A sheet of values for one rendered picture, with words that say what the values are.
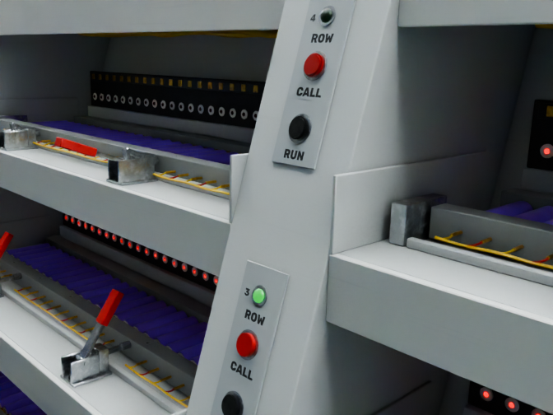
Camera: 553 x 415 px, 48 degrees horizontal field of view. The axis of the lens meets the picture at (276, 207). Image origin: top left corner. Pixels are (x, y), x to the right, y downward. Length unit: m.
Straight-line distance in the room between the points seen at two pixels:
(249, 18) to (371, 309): 0.25
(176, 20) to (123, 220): 0.19
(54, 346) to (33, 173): 0.19
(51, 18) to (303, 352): 0.54
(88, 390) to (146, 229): 0.17
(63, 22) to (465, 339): 0.58
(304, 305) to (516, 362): 0.13
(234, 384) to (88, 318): 0.32
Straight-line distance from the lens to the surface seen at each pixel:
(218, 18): 0.54
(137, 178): 0.61
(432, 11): 0.41
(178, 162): 0.60
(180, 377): 0.60
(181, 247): 0.51
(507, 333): 0.34
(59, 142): 0.57
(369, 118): 0.40
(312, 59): 0.43
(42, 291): 0.83
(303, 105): 0.43
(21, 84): 1.02
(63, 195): 0.68
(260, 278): 0.43
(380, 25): 0.41
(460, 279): 0.37
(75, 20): 0.75
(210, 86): 0.77
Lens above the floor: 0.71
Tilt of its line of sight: 1 degrees down
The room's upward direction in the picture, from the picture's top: 14 degrees clockwise
